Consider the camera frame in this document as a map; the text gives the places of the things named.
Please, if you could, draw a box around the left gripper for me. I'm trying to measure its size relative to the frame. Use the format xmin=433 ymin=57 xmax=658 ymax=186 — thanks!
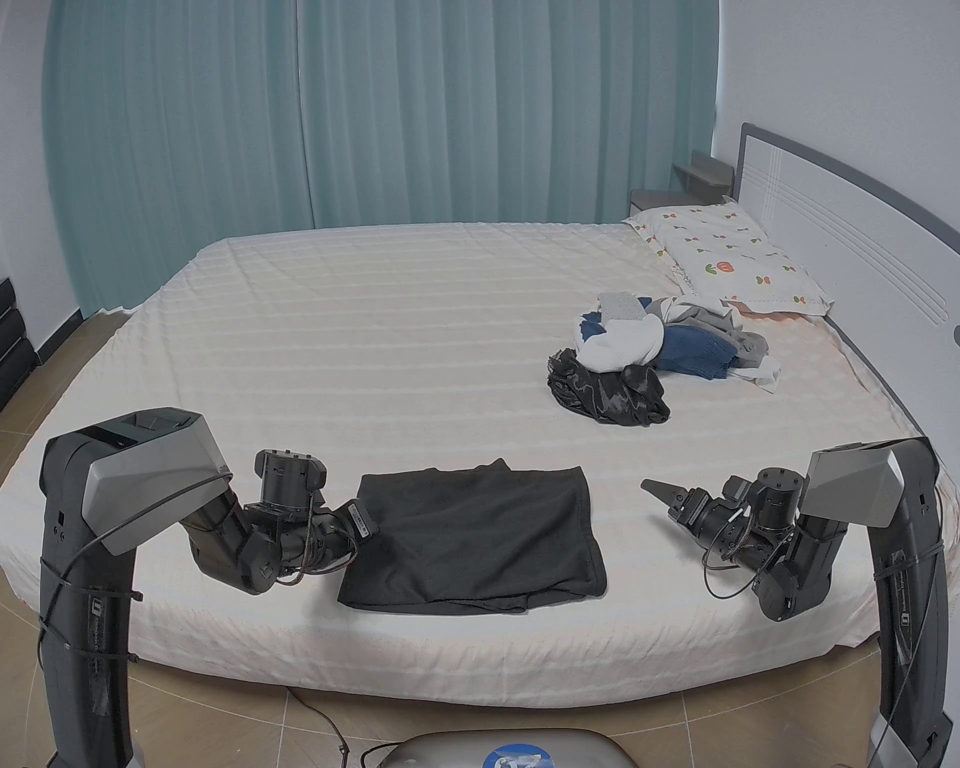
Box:
xmin=311 ymin=510 xmax=363 ymax=575

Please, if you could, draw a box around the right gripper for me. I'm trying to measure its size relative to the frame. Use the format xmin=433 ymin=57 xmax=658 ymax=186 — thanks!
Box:
xmin=641 ymin=480 xmax=751 ymax=560

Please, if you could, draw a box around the black T-shirt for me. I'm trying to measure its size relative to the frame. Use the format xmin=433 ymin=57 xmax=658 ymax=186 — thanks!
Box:
xmin=337 ymin=459 xmax=607 ymax=616

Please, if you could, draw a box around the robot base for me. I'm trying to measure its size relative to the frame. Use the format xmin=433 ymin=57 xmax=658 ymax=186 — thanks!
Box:
xmin=382 ymin=729 xmax=631 ymax=768

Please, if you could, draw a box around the pile of clothes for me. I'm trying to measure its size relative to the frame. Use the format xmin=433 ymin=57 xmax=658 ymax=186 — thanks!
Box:
xmin=547 ymin=291 xmax=783 ymax=429

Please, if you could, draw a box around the bed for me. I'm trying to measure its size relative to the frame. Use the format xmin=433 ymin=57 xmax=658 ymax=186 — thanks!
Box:
xmin=0 ymin=122 xmax=960 ymax=711

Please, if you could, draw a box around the white printed pillow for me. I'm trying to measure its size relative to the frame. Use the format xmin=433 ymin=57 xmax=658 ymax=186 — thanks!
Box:
xmin=622 ymin=201 xmax=835 ymax=316

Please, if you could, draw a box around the grey bedside table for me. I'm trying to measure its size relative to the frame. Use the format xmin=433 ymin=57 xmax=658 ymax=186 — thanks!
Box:
xmin=628 ymin=150 xmax=736 ymax=219

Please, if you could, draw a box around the black chest of drawers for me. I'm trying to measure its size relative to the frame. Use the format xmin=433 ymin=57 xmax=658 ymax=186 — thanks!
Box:
xmin=0 ymin=277 xmax=43 ymax=411

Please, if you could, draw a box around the blue-green curtain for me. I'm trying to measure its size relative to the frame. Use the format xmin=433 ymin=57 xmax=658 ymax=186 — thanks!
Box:
xmin=296 ymin=0 xmax=721 ymax=226
xmin=45 ymin=0 xmax=316 ymax=316

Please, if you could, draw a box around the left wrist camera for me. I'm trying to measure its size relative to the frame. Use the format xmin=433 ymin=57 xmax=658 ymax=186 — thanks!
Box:
xmin=345 ymin=498 xmax=382 ymax=543

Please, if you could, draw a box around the black cable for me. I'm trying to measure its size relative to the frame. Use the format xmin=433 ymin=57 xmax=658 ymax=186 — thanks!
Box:
xmin=285 ymin=684 xmax=400 ymax=768

